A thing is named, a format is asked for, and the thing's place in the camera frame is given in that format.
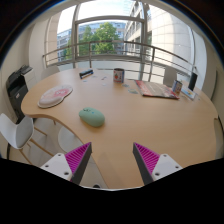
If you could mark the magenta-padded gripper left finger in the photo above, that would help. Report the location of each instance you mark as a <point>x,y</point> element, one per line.
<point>55,165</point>

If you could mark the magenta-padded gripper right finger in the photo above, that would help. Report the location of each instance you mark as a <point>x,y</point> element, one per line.
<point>165,165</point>

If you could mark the mint green computer mouse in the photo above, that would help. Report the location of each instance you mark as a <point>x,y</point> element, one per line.
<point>92,117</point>

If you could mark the pink white mouse pad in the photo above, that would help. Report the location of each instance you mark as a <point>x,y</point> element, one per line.
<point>55,95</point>

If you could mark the white chair with wooden legs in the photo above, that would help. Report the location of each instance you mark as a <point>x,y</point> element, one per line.
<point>16,131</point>

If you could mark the small light blue booklet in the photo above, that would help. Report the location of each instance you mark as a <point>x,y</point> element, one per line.
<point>189,93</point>

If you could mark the red black magazine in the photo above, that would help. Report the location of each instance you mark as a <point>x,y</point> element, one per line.
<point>155,89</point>

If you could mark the small blue white box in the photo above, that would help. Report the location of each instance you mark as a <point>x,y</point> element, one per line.
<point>176,87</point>

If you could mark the yellow green sticker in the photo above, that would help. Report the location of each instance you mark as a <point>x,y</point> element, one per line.
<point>133,91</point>

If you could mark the black white office printer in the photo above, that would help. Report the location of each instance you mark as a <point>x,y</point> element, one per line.
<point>16,91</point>

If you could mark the black upright device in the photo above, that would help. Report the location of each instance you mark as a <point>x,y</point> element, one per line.
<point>192,81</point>

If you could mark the grey green sticker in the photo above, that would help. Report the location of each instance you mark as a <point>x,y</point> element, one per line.
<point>125,85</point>

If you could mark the small blue sticker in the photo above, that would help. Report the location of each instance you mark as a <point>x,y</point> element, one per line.
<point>84,80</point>

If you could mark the blue marker pen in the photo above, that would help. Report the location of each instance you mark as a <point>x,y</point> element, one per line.
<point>87,76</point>

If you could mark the small white sticker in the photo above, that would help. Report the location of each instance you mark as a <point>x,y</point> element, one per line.
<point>104,83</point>

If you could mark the round pale sticker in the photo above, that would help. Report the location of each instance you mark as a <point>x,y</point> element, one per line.
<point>93,76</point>

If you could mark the black whiteboard eraser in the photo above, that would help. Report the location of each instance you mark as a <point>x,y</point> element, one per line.
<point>86,72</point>

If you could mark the long white sticker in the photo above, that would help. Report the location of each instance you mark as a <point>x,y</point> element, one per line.
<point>104,78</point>

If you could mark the strawberry print tin can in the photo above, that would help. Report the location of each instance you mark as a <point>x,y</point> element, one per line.
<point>118,75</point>

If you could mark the metal balcony railing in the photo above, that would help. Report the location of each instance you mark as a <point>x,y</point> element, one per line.
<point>90,42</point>

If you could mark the green tree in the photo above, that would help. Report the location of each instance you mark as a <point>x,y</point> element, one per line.
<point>105,36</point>

